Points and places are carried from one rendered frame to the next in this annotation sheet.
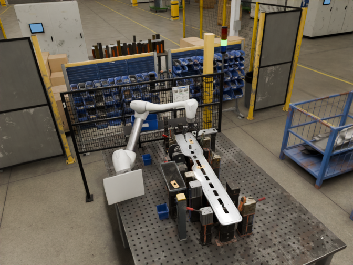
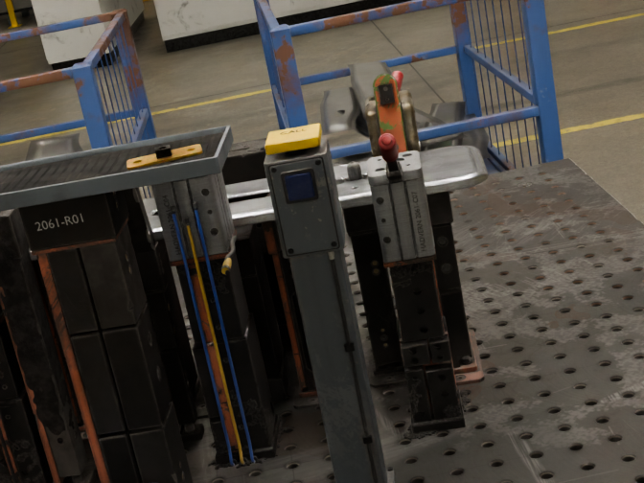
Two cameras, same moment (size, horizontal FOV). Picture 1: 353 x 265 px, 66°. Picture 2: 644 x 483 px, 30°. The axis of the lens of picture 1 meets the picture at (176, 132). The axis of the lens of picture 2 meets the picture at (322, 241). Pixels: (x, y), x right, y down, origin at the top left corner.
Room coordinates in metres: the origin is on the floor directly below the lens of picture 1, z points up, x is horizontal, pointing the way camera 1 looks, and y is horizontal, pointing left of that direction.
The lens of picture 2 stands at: (1.11, 1.20, 1.47)
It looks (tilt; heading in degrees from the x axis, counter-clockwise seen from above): 19 degrees down; 289
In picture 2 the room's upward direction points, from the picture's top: 11 degrees counter-clockwise
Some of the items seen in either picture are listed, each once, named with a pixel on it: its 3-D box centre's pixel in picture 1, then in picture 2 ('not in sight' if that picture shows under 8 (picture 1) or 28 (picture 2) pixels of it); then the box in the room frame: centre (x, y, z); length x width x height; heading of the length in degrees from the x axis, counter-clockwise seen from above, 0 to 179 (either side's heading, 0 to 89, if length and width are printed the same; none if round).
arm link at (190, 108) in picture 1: (190, 109); not in sight; (2.58, -0.16, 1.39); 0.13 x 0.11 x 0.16; 169
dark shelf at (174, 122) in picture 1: (160, 125); not in sight; (2.93, 0.19, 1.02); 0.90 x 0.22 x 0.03; 104
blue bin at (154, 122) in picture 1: (144, 122); not in sight; (2.88, 0.37, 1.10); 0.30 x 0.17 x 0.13; 95
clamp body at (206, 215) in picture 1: (205, 226); (416, 293); (1.49, -0.20, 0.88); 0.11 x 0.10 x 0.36; 104
